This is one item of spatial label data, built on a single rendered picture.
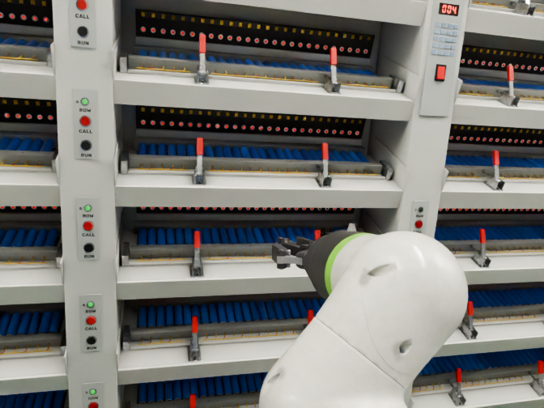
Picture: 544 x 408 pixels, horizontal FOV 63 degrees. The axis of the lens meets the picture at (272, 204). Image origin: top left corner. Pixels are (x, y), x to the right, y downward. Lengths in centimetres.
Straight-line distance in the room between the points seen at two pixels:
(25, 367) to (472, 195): 103
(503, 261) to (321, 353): 94
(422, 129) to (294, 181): 30
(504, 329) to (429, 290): 100
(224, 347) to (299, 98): 57
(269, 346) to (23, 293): 52
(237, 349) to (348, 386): 70
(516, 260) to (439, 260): 92
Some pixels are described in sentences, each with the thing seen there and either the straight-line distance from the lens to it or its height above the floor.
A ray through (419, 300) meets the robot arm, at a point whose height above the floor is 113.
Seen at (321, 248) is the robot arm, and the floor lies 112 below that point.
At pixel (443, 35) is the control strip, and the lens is 105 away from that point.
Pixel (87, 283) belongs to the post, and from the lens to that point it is 95.
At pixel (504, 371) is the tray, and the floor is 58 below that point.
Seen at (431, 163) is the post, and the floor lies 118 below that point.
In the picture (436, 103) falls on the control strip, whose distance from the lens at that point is 104.
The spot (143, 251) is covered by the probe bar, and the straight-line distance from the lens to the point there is 99.
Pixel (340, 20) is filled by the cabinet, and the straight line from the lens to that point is 117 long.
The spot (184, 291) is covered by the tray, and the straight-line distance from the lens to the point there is 96.
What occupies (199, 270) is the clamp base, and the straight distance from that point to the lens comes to 96.
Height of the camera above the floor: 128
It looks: 13 degrees down
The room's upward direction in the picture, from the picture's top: 4 degrees clockwise
